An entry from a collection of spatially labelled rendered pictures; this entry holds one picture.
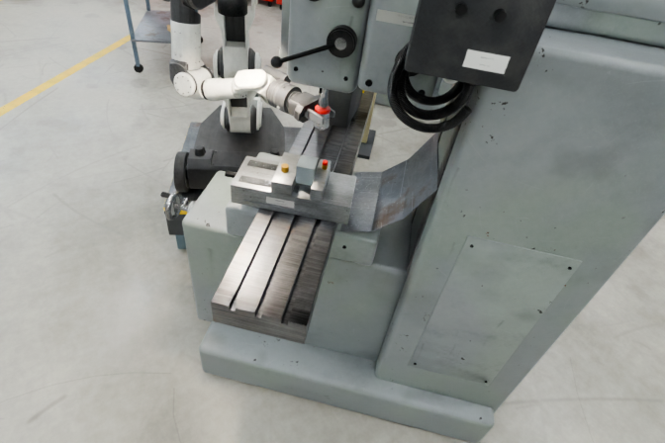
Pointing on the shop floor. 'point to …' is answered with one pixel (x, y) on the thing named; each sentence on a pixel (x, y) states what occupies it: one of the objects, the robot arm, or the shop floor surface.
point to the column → (529, 216)
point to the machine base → (336, 382)
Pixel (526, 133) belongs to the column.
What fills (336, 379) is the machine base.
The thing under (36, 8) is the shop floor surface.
